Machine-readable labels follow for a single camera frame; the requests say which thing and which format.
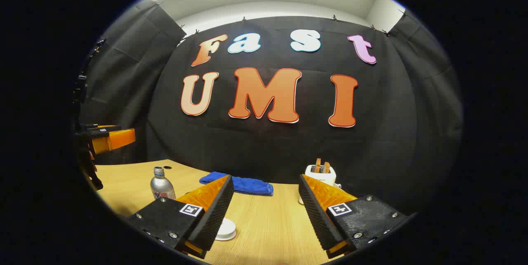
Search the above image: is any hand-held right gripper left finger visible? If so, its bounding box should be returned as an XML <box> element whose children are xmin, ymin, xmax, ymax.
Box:
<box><xmin>126</xmin><ymin>175</ymin><xmax>235</xmax><ymax>260</ymax></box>

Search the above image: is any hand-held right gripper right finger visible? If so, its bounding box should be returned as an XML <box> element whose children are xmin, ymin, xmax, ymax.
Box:
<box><xmin>298</xmin><ymin>174</ymin><xmax>410</xmax><ymax>259</ymax></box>

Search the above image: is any silver water bottle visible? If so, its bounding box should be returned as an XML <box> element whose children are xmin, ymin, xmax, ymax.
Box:
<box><xmin>150</xmin><ymin>166</ymin><xmax>177</xmax><ymax>200</ymax></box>

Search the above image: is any dark stand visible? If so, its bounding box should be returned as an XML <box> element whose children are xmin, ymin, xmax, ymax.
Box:
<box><xmin>72</xmin><ymin>38</ymin><xmax>106</xmax><ymax>125</ymax></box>

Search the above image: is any white toaster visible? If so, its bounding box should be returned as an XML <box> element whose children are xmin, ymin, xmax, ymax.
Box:
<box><xmin>298</xmin><ymin>165</ymin><xmax>337</xmax><ymax>206</ymax></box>

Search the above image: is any blue towel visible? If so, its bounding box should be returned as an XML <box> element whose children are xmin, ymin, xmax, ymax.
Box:
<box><xmin>199</xmin><ymin>171</ymin><xmax>274</xmax><ymax>196</ymax></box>

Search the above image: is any black backdrop cloth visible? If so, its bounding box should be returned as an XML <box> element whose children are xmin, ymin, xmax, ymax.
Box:
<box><xmin>78</xmin><ymin>3</ymin><xmax>464</xmax><ymax>216</ymax></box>

